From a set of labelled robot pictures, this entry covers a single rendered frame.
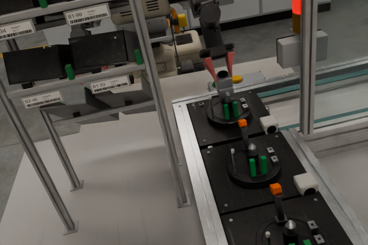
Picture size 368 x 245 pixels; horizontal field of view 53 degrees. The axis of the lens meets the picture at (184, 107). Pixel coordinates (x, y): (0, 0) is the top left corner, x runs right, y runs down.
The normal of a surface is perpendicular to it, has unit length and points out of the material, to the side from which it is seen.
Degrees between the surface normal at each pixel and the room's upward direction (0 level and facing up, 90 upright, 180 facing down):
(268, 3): 90
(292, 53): 90
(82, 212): 0
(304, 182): 0
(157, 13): 98
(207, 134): 0
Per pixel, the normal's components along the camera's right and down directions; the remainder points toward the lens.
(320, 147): 0.15, 0.53
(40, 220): -0.17, -0.82
